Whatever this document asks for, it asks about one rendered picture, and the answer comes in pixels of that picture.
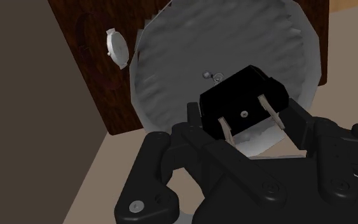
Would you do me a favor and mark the small silver metal object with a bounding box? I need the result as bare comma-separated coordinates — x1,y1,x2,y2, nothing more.
202,71,224,85

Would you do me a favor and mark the dark brown wooden table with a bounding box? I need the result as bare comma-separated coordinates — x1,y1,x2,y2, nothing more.
47,0,330,136

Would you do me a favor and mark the black two-prong plug adapter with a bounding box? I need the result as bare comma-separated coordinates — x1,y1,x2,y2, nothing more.
199,65,290,147

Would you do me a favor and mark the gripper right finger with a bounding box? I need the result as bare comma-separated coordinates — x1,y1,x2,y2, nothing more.
278,98,358,206

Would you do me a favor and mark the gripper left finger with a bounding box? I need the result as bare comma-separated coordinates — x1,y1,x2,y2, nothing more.
114,102,288,224

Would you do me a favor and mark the grey fluted round plate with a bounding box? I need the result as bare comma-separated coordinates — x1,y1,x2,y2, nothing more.
128,0,322,158

